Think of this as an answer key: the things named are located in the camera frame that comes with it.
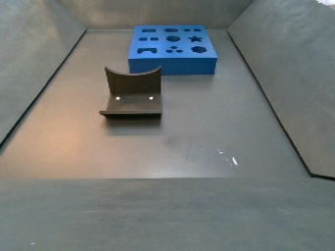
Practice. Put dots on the blue shape-sorter block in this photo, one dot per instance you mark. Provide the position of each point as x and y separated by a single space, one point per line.
178 48

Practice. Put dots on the black curved holder stand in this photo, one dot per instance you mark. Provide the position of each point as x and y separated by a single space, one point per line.
134 88

